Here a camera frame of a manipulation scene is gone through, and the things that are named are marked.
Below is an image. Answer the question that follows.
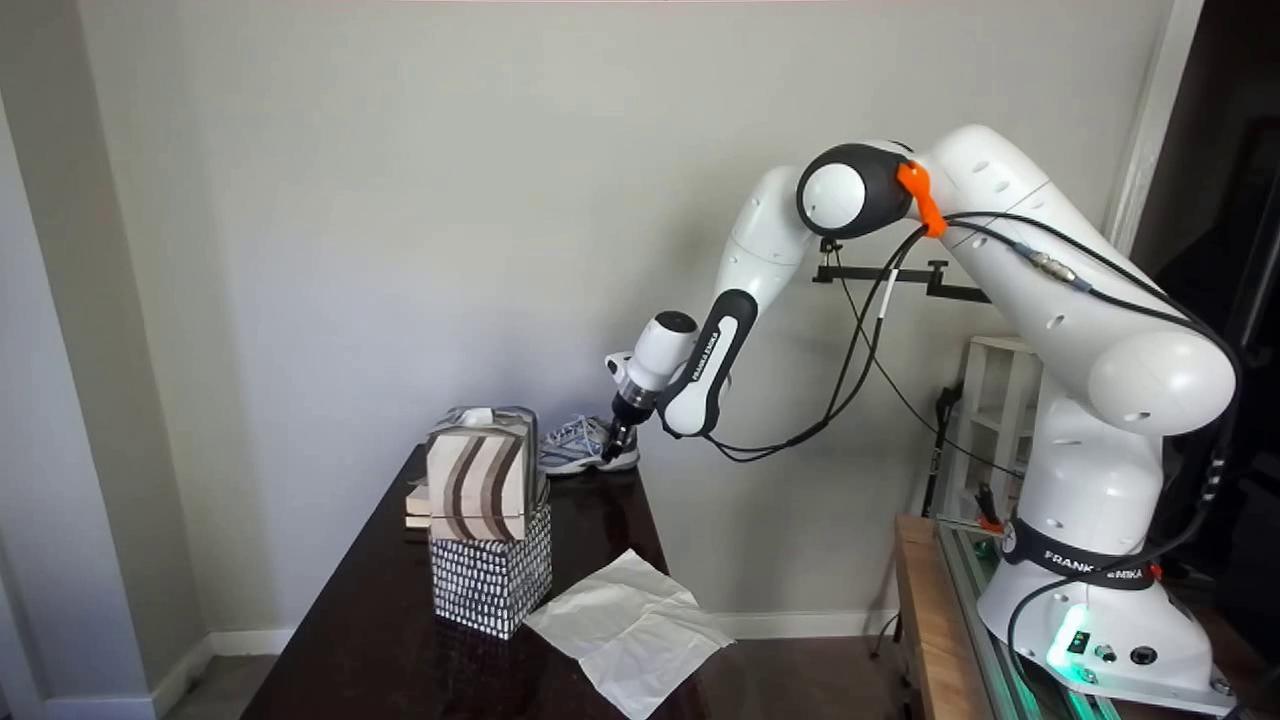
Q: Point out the white paper napkin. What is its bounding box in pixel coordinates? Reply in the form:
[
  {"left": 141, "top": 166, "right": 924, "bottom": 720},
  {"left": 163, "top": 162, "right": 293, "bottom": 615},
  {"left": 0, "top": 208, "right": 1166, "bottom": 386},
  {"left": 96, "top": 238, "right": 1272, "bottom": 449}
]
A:
[{"left": 529, "top": 550, "right": 733, "bottom": 720}]

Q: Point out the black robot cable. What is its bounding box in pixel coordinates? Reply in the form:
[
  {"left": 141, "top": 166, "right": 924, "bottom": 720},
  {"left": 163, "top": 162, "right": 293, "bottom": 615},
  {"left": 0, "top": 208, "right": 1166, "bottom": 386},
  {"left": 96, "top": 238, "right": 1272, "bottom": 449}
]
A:
[{"left": 692, "top": 208, "right": 1245, "bottom": 565}]

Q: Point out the striped tissue box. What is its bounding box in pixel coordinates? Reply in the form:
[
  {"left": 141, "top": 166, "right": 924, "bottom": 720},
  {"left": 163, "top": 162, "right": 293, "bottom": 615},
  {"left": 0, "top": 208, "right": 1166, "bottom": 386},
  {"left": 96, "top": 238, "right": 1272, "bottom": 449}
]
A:
[{"left": 424, "top": 408, "right": 540, "bottom": 542}]

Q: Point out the dark wooden dresser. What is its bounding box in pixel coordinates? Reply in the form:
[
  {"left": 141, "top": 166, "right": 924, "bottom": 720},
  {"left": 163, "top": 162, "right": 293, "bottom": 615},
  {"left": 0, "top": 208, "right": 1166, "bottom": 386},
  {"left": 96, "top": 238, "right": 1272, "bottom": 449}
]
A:
[{"left": 244, "top": 443, "right": 709, "bottom": 720}]

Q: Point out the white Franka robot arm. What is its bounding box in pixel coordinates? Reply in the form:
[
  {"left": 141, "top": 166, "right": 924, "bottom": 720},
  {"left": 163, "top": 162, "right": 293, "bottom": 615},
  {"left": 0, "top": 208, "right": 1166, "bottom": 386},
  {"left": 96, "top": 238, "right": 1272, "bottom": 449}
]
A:
[{"left": 609, "top": 123, "right": 1236, "bottom": 714}]

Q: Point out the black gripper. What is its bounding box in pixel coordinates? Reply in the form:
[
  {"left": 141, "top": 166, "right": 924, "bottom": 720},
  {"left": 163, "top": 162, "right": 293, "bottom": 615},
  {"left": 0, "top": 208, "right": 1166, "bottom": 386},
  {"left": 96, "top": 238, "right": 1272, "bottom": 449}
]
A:
[{"left": 612, "top": 390, "right": 652, "bottom": 427}]

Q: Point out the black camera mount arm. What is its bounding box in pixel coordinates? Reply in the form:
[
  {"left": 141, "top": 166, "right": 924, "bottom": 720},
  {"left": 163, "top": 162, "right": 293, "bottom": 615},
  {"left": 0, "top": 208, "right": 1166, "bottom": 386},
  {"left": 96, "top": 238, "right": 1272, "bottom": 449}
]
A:
[{"left": 811, "top": 254, "right": 996, "bottom": 305}]

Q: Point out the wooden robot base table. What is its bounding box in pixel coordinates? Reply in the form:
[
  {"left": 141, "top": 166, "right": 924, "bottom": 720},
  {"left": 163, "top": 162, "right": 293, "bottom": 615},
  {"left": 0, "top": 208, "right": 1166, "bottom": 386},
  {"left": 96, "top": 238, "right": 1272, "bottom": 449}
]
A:
[{"left": 891, "top": 516, "right": 1280, "bottom": 720}]

